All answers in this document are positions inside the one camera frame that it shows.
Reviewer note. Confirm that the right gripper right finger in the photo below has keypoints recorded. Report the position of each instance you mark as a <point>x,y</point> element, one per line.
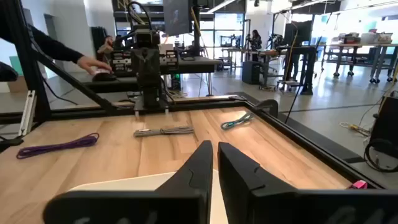
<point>248,202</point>

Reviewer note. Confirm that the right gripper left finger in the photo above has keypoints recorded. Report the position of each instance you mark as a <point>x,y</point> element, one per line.
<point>186,205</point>

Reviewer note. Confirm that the person's forearm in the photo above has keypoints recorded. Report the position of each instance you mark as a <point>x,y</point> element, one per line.
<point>53,46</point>

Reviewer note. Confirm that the cardboard box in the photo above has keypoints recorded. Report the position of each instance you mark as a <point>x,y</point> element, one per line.
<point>18,84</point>

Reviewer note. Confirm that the black computer tower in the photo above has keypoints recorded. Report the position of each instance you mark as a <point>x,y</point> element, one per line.
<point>251,73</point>

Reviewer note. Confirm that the white top work table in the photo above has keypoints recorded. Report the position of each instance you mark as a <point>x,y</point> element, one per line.
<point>342,45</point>

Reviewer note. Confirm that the black equipment box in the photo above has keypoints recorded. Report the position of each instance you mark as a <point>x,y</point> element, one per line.
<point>387,118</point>

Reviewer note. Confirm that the black computer mouse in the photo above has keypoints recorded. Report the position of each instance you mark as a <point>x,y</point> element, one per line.
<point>104,77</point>

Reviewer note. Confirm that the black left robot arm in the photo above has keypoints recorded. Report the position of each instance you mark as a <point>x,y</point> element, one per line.
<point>151,99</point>

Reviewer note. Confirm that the black table frame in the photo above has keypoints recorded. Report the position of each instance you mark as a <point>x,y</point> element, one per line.
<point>309,146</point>

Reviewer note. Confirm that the black frame clamp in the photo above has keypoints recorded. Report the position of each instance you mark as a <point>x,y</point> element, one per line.
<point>269,107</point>

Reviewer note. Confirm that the small pink object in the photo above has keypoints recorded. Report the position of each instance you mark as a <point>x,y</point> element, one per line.
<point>358,184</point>

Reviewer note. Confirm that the computer monitor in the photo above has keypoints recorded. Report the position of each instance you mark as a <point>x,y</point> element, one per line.
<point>298,32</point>
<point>177,17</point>

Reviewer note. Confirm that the teal board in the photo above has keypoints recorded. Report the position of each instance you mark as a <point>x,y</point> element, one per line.
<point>15,65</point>

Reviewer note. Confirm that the white plastic tray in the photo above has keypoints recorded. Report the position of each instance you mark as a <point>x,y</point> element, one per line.
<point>124,185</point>

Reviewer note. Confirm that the black computer green light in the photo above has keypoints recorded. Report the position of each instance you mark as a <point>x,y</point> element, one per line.
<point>176,81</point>

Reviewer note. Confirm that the silver frame bracket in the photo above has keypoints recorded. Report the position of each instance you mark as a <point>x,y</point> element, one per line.
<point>27,113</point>

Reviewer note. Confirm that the person's hand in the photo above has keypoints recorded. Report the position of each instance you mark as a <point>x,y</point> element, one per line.
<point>90,63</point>

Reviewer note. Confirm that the person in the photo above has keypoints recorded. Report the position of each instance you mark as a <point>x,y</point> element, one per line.
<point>107,46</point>
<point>255,42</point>

